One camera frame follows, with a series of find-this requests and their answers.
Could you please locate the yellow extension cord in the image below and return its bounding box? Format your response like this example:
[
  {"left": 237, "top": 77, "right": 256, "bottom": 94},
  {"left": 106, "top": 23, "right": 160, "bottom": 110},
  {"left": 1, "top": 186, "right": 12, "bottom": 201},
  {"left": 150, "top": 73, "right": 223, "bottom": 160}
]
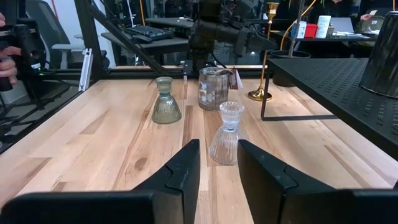
[{"left": 279, "top": 0, "right": 318, "bottom": 50}]

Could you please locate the tall brass candlestick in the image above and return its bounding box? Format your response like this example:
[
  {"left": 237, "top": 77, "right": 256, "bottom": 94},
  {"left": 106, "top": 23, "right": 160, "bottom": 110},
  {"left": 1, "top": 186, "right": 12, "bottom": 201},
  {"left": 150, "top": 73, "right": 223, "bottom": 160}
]
[{"left": 248, "top": 2, "right": 280, "bottom": 102}]

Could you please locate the silver aluminium extrusion bar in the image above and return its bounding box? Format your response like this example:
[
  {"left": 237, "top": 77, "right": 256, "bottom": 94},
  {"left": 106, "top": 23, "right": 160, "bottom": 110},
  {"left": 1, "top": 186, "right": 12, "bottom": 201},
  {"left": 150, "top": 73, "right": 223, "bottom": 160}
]
[{"left": 78, "top": 48, "right": 93, "bottom": 92}]

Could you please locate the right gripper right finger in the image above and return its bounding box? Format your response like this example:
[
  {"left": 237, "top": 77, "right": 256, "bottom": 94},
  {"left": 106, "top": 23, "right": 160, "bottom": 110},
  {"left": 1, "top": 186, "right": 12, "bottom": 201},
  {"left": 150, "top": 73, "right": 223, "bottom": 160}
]
[{"left": 237, "top": 139, "right": 398, "bottom": 224}]

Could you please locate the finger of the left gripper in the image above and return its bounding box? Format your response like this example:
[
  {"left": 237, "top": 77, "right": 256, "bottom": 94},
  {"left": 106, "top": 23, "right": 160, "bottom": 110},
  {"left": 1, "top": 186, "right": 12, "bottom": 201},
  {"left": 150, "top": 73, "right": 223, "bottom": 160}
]
[{"left": 257, "top": 32, "right": 279, "bottom": 52}]

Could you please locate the green ribbed glass candle holder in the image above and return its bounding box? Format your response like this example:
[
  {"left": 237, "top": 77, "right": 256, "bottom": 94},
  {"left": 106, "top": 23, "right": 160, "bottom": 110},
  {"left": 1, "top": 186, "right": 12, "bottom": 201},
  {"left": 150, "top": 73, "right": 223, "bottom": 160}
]
[{"left": 151, "top": 76, "right": 182, "bottom": 124}]

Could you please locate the red box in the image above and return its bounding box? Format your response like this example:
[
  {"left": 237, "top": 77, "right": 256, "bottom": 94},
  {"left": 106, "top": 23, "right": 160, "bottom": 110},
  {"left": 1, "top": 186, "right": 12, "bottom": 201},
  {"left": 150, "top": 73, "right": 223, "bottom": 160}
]
[{"left": 303, "top": 23, "right": 318, "bottom": 39}]

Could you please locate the black plant pot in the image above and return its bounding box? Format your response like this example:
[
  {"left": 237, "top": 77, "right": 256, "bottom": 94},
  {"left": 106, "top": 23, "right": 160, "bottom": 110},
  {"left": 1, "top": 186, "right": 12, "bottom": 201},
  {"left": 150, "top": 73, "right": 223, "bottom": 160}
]
[{"left": 269, "top": 49, "right": 312, "bottom": 88}]

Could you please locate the black desk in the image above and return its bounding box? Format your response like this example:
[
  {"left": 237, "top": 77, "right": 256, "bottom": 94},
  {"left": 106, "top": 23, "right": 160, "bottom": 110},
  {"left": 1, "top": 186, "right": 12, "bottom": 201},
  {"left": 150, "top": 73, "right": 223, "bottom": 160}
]
[{"left": 101, "top": 17, "right": 195, "bottom": 65}]

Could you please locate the silver ribbed candle jar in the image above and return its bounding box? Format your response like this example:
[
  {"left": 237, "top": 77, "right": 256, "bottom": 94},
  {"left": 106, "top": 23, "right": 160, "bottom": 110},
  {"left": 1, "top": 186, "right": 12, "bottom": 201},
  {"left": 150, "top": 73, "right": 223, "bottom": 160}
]
[
  {"left": 359, "top": 11, "right": 398, "bottom": 100},
  {"left": 198, "top": 67, "right": 244, "bottom": 111}
]

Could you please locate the black perforated metal shelf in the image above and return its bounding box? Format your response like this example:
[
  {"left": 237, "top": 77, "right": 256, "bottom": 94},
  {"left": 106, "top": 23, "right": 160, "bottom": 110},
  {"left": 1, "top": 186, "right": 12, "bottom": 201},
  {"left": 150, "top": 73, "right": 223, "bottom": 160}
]
[{"left": 260, "top": 57, "right": 398, "bottom": 159}]

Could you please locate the black aluminium rig frame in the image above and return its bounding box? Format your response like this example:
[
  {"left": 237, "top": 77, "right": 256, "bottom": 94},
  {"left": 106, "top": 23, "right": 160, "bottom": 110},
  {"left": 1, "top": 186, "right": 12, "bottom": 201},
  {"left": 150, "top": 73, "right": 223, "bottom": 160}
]
[{"left": 0, "top": 0, "right": 271, "bottom": 155}]

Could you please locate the grey office chair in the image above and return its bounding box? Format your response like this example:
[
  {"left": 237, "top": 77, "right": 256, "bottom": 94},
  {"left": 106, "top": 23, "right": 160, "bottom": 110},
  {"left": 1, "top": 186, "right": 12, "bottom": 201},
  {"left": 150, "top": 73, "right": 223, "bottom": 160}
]
[{"left": 26, "top": 0, "right": 85, "bottom": 69}]

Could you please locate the clear ribbed glass candle holder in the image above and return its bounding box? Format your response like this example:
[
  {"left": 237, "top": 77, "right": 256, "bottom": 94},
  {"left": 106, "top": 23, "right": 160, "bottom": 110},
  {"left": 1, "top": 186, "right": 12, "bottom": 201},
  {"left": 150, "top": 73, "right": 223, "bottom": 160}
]
[{"left": 208, "top": 101, "right": 246, "bottom": 166}]

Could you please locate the black keyboard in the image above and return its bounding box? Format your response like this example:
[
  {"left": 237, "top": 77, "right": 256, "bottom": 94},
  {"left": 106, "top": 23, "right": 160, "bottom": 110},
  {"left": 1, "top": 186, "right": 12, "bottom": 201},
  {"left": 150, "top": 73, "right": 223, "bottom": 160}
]
[{"left": 126, "top": 24, "right": 175, "bottom": 44}]

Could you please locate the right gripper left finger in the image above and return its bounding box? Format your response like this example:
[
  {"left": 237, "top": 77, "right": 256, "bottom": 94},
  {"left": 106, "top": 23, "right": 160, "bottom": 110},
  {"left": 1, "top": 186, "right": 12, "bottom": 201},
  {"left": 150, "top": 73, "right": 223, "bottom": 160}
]
[{"left": 0, "top": 138, "right": 201, "bottom": 224}]

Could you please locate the person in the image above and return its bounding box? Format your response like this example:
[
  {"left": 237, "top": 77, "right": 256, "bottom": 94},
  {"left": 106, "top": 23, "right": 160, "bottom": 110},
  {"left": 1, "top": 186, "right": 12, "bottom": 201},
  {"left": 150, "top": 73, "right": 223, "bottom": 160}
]
[{"left": 310, "top": 0, "right": 379, "bottom": 22}]

